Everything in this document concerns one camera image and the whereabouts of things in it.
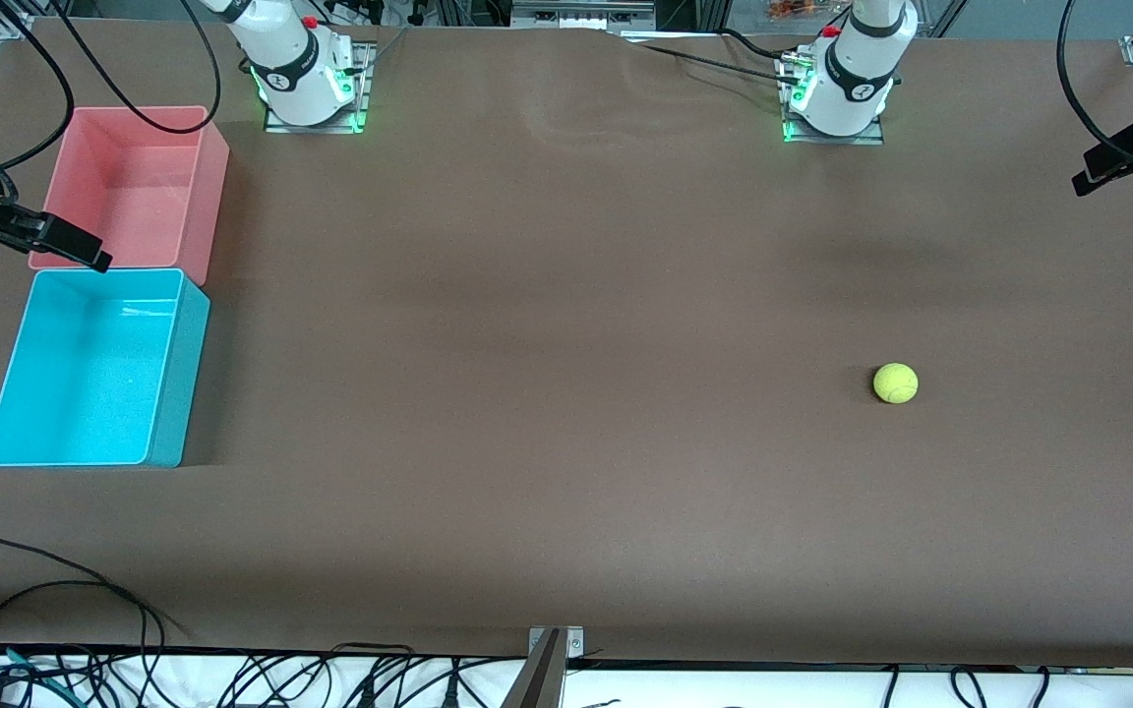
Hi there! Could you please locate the silver mounting plate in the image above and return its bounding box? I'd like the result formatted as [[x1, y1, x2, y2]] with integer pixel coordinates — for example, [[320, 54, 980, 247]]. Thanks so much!
[[529, 626, 584, 660]]

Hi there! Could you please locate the black base cable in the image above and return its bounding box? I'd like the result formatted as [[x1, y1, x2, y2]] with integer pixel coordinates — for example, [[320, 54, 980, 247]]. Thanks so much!
[[640, 41, 804, 86], [719, 28, 804, 62]]

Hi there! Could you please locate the brown table cover sheet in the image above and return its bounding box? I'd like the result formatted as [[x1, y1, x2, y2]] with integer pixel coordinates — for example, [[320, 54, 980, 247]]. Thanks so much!
[[0, 18, 1133, 672]]

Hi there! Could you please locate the teal cable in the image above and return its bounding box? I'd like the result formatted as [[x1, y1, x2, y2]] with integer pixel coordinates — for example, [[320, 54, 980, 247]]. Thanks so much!
[[0, 639, 71, 701]]

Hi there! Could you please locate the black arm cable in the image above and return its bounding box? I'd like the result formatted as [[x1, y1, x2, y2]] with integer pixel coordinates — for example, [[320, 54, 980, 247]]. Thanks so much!
[[53, 0, 223, 136], [0, 0, 76, 203], [1056, 0, 1133, 148]]

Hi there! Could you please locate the thin black cable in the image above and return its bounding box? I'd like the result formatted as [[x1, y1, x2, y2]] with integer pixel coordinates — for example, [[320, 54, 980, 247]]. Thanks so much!
[[0, 536, 194, 640], [0, 580, 166, 655]]

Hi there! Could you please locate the blue plastic bin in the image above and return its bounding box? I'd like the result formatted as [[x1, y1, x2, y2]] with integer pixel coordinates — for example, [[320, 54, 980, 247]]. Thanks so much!
[[0, 267, 211, 469]]

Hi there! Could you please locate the grey metal post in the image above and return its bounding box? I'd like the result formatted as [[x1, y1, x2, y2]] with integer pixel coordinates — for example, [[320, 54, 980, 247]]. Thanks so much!
[[503, 629, 567, 708]]

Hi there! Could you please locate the yellow tennis ball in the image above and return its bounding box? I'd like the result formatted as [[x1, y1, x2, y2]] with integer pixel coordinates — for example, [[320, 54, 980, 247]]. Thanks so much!
[[872, 363, 920, 405]]

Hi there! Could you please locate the grey device box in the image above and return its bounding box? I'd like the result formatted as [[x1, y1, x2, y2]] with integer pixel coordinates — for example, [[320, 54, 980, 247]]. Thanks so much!
[[510, 0, 658, 30]]

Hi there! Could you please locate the pink plastic bin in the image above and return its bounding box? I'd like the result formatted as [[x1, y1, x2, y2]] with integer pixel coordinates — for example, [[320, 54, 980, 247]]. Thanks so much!
[[29, 105, 231, 287]]

